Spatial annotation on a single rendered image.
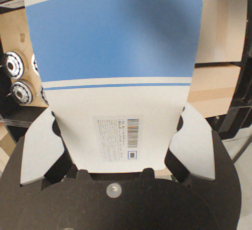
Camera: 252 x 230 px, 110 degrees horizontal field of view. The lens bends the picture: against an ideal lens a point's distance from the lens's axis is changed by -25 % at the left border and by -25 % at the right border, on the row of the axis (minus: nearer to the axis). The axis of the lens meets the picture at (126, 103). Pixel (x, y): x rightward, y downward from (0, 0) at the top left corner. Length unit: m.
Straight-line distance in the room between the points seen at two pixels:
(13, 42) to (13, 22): 0.07
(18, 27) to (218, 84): 0.74
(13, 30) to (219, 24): 0.68
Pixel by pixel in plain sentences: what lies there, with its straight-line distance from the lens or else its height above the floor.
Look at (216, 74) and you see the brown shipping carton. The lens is 0.50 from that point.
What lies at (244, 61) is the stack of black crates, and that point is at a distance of 1.38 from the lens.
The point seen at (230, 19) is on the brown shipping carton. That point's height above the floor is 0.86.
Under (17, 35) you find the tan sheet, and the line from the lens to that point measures 0.53.
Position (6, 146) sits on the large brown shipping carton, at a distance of 0.92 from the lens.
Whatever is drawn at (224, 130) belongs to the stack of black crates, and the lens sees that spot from 1.52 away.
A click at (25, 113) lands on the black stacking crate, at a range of 0.56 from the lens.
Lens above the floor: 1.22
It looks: 60 degrees down
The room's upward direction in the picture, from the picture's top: 175 degrees clockwise
